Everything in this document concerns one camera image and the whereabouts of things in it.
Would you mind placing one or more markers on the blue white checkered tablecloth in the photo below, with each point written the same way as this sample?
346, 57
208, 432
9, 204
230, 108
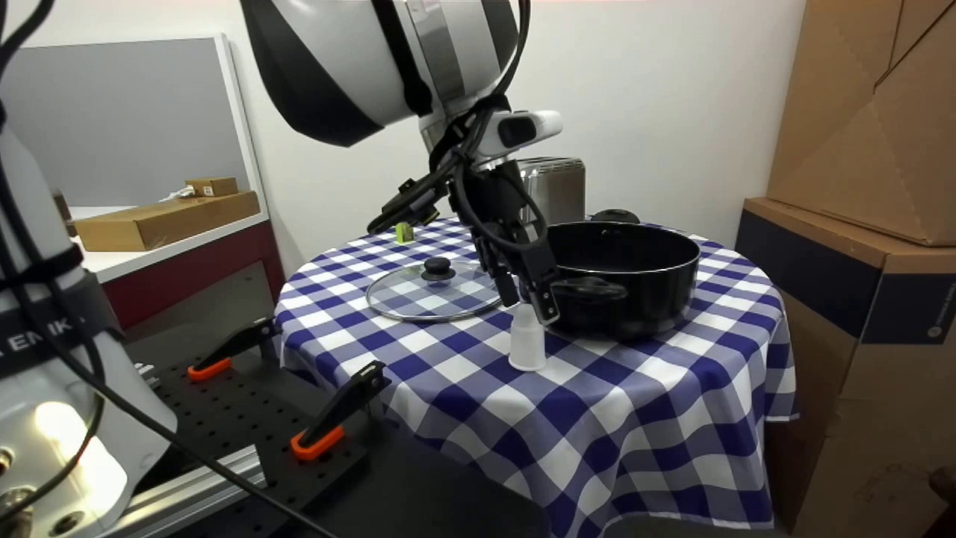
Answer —
597, 419

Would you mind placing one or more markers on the grey partition panel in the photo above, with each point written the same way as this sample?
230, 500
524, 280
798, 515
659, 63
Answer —
130, 120

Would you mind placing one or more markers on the flat cardboard box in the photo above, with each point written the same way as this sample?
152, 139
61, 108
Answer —
160, 222

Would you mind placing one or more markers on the small cardboard piece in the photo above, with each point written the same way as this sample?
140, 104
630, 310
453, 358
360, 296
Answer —
214, 186

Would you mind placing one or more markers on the white desk with red front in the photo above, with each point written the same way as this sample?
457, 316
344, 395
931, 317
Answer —
188, 274

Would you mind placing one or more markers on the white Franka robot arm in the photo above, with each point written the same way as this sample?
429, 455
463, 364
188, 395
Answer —
339, 60

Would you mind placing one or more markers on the small translucent white cup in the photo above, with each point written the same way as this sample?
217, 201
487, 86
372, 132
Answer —
527, 344

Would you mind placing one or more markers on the black pot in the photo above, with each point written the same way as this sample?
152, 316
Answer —
615, 289

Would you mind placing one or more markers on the brown cardboard box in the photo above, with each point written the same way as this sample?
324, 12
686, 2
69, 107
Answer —
856, 398

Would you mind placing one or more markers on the silver toaster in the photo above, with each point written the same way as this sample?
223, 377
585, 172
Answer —
563, 189

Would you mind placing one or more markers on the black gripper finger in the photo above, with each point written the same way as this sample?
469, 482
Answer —
541, 290
509, 286

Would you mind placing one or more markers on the glass lid with black knob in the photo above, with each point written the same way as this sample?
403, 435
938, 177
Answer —
436, 268

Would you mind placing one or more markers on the aluminium frame rail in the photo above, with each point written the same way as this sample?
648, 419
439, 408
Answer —
188, 489

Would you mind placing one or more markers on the small green object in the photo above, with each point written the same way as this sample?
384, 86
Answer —
403, 235

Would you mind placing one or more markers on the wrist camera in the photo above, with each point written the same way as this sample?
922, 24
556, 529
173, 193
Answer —
527, 127

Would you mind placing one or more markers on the large cardboard box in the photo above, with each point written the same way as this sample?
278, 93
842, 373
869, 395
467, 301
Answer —
877, 120

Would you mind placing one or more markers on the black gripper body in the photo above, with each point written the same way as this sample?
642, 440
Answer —
502, 211

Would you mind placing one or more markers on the black perforated board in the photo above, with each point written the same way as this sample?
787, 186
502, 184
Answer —
248, 408

